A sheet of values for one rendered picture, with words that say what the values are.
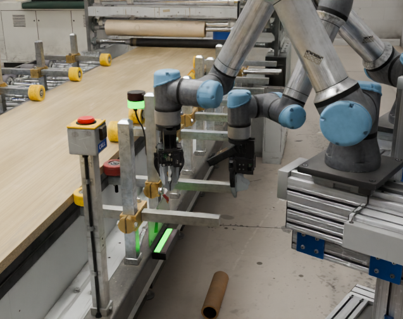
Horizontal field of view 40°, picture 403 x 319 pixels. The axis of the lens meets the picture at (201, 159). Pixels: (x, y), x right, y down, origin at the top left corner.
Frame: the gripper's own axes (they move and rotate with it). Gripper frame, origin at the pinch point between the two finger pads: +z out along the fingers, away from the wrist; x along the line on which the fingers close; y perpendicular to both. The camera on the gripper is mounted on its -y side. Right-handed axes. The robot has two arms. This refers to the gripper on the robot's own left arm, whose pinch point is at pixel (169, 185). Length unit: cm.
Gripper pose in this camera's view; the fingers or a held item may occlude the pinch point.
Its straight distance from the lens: 168.5
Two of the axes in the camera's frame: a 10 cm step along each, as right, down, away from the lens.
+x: 9.9, -0.6, 1.3
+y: 1.4, 3.4, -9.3
